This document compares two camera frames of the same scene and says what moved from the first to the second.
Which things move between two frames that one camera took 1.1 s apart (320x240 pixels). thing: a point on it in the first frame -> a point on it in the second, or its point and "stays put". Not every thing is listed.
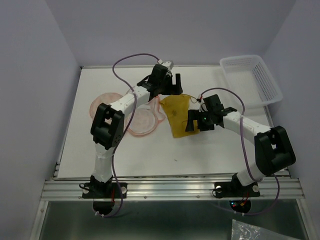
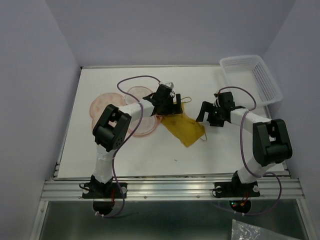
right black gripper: x=194 y=114 -> x=206 y=106
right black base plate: x=236 y=189 stays put
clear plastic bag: x=242 y=231 stays put
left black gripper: x=174 y=89 -> x=174 y=109
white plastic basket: x=248 y=78 stays put
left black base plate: x=104 y=190 stays put
